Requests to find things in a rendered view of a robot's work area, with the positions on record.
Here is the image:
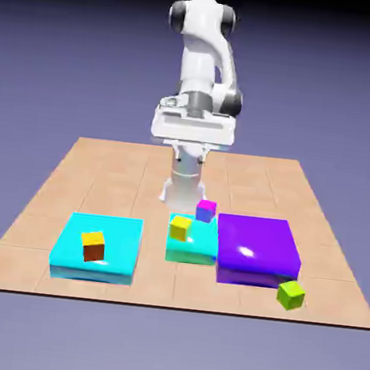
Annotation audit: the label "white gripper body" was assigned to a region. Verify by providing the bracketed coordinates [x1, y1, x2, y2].
[148, 103, 239, 157]

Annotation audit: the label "small magenta cube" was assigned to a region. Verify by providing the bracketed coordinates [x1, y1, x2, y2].
[194, 198, 219, 225]

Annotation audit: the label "small yellow cube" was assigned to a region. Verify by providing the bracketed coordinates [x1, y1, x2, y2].
[168, 214, 193, 243]

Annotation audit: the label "small orange cube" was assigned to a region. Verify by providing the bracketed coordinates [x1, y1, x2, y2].
[78, 229, 108, 265]

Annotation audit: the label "small green cube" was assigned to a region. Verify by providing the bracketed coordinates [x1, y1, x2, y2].
[274, 277, 308, 313]

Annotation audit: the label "large narrow cyan box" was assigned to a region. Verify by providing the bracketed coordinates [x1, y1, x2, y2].
[163, 212, 222, 268]

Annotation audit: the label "large purple box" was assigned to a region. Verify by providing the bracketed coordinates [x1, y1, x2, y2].
[210, 211, 307, 293]

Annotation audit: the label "large wide cyan box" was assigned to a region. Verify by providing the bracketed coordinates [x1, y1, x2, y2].
[46, 209, 145, 288]

